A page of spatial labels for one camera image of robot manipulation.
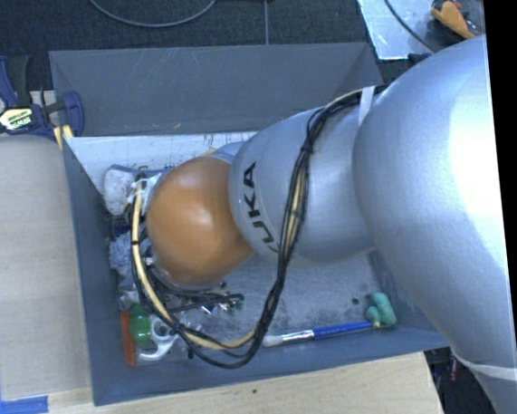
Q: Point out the green toy figure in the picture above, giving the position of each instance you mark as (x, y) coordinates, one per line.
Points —
(383, 310)

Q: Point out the orange flat block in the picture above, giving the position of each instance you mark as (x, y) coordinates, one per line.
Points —
(128, 341)

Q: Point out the pale wood board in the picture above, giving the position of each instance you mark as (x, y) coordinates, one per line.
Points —
(32, 269)

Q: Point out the grey metal bin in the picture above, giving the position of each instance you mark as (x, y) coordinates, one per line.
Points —
(210, 88)

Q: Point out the blue-grey fuzzy cloth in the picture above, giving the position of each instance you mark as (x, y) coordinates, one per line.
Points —
(121, 255)

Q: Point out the white crumpled cloth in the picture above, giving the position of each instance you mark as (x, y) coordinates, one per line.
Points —
(118, 190)

